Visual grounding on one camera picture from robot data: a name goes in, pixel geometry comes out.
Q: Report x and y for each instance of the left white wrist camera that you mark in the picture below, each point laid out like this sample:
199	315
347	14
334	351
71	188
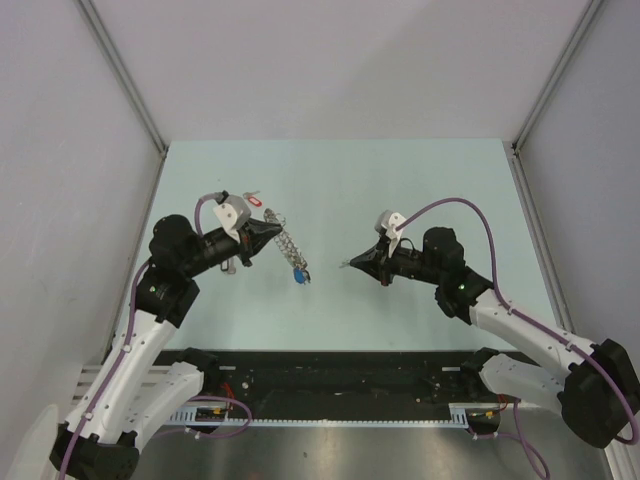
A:
232	212

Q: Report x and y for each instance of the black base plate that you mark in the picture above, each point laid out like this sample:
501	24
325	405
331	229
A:
349	407

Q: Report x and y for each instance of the left frame post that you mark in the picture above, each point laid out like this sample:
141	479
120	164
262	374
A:
114	60

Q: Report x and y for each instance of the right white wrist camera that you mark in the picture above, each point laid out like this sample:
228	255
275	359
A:
389	226

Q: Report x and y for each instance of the slotted cable duct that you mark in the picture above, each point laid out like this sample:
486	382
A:
456	417

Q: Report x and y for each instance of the key with red tag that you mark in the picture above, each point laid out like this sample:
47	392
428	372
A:
252	198

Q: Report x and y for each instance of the large metal keyring disc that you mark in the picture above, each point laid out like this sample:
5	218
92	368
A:
285	243

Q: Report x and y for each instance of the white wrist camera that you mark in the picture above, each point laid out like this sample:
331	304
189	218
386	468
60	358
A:
389	226
232	212

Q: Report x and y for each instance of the frame post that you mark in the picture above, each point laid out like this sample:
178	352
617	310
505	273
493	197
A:
579	33
114	60

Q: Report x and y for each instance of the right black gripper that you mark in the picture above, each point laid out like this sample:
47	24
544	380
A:
376	262

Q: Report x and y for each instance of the key with blue tag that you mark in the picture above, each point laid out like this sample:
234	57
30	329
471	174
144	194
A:
301	276

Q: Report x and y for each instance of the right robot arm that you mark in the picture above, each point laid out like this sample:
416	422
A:
592	386

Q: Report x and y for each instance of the right frame post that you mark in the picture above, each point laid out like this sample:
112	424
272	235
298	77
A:
579	33

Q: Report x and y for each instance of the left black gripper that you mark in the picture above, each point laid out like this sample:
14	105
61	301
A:
253	236

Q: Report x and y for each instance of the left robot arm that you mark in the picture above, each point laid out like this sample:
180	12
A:
105	434

